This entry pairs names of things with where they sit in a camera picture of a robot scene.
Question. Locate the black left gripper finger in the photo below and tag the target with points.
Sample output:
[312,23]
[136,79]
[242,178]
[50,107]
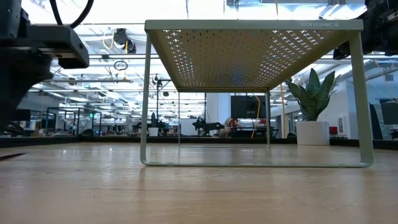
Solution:
[18,84]

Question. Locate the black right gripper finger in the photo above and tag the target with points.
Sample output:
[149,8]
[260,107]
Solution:
[342,51]

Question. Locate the black background robot arm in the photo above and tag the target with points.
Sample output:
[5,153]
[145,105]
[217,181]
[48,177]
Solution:
[206,126]

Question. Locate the green snake plant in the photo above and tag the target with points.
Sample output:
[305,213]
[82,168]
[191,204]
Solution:
[314,96]

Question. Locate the black flat strip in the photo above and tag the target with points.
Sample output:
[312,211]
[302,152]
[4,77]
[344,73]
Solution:
[9,156]

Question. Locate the black office monitor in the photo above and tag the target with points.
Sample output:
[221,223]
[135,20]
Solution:
[390,113]

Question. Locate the small red box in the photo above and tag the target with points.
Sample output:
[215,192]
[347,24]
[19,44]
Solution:
[333,130]

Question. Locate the white plant pot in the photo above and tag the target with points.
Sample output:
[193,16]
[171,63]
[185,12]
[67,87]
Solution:
[312,133]

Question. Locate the green perforated metal shelf riser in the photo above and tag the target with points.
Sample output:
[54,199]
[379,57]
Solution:
[248,56]

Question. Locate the black monitor on stand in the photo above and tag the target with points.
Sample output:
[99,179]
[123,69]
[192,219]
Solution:
[248,107]

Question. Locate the person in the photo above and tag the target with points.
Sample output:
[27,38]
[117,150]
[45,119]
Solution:
[232,126]

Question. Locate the black ceiling camera mount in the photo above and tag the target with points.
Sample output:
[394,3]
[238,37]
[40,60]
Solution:
[120,36]

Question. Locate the black background frame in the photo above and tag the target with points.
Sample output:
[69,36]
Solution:
[77,110]

